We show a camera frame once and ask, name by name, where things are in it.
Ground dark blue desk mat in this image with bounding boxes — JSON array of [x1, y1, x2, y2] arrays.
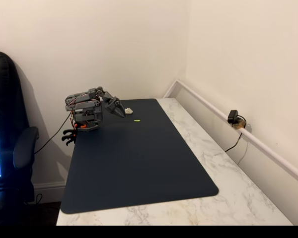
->
[[60, 98, 219, 214]]

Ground black orange table clamp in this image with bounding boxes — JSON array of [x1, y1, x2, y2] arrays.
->
[[62, 122, 78, 140], [62, 135, 77, 147]]

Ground white baseboard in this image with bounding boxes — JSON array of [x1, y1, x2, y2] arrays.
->
[[32, 181, 67, 204]]

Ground black office chair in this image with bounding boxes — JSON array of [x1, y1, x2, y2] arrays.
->
[[0, 51, 40, 226]]

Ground black webcam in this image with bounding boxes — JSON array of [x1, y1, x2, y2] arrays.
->
[[227, 110, 239, 124]]

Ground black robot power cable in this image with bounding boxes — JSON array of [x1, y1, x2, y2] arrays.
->
[[33, 112, 73, 155]]

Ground black cable on floor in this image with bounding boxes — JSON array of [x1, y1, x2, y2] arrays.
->
[[24, 193, 44, 205]]

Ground tan webcam mount block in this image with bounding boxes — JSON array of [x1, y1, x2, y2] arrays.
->
[[232, 119, 247, 130]]

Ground black webcam cable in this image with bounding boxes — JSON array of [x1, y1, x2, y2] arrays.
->
[[224, 115, 247, 153]]

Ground thin white cable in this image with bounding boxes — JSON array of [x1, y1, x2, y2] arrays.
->
[[237, 141, 250, 166]]

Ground white wall rail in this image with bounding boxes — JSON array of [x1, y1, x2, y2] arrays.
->
[[163, 79, 298, 184]]

